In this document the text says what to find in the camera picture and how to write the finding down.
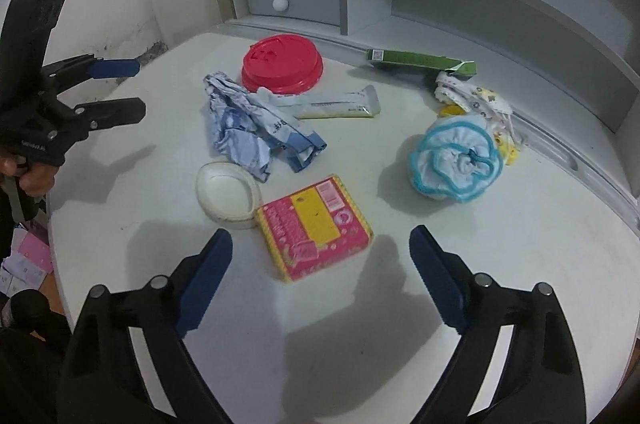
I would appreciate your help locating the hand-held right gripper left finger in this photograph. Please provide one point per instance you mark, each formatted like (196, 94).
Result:
(207, 284)

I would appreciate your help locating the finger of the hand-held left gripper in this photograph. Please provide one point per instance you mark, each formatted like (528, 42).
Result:
(120, 111)
(115, 67)

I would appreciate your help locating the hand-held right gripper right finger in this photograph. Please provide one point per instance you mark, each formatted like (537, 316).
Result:
(437, 284)

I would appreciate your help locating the pink yellow small box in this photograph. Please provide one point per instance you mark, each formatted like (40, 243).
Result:
(310, 224)

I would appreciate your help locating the patterned child face mask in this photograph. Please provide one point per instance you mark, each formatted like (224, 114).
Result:
(480, 101)

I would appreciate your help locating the person's left hand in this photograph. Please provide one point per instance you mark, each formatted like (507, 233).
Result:
(35, 179)

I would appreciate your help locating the white cloth blue trim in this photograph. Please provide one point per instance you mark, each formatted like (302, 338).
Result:
(450, 164)

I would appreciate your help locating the crumpled blue paper wrapper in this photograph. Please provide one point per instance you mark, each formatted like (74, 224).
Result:
(240, 134)

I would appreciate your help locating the pink paper sheets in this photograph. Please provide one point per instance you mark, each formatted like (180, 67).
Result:
(35, 254)

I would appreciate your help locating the red plastic lid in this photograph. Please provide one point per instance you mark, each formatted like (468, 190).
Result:
(280, 64)

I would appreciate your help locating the white tube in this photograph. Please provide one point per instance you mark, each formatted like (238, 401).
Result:
(340, 104)

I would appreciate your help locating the long green box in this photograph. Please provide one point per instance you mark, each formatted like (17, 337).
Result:
(415, 60)

